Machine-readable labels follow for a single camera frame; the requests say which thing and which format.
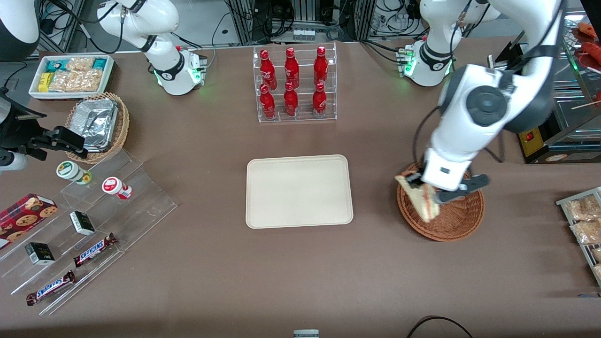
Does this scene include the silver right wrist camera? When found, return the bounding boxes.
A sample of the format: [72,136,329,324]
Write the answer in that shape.
[0,150,27,172]

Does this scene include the black glass food warmer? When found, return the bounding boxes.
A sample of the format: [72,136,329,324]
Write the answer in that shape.
[487,9,601,165]

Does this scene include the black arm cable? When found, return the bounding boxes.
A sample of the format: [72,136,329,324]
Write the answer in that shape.
[412,0,564,165]

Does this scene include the green lid yogurt cup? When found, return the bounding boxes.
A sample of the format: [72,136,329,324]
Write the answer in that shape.
[56,161,92,185]

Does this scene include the white rectangular snack bin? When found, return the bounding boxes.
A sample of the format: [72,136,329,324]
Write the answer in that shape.
[28,55,115,100]

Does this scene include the small black carton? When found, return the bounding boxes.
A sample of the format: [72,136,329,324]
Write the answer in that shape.
[24,242,55,266]
[69,211,96,236]

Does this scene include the red cookie box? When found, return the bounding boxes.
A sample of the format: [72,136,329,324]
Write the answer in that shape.
[0,193,58,249]

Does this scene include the red lid yogurt cup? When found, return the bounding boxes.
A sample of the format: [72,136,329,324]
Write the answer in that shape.
[102,177,133,200]

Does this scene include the aluminium foil container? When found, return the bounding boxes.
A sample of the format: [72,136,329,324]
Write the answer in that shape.
[70,98,118,153]

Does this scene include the snickers chocolate bar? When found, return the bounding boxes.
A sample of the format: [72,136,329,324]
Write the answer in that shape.
[73,233,118,268]
[26,270,77,306]

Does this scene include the aluminium profile frame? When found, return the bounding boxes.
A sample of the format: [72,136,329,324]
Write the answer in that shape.
[225,0,376,45]

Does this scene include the red cola bottle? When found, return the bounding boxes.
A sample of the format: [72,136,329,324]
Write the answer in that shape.
[314,46,328,86]
[312,82,327,118]
[260,84,276,119]
[260,49,277,90]
[285,47,300,89]
[284,81,299,117]

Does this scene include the clear acrylic step display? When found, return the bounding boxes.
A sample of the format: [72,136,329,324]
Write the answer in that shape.
[0,149,178,316]

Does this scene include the black floor cable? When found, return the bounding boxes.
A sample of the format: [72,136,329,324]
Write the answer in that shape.
[406,315,475,338]

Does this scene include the triangle sandwich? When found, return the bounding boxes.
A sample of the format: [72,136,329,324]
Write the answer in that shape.
[394,175,441,223]

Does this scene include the cream rectangular tray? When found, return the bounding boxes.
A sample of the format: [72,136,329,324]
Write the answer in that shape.
[246,155,354,229]

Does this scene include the clear bag of crackers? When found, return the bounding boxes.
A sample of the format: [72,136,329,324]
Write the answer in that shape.
[66,57,94,72]
[49,69,103,93]

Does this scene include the round brown wicker basket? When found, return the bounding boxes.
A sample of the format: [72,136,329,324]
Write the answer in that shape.
[397,162,485,242]

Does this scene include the clear acrylic bottle rack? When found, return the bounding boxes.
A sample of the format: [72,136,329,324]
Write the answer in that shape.
[253,42,338,123]

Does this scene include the light wicker basket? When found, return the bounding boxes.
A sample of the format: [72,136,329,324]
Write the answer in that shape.
[65,92,130,164]

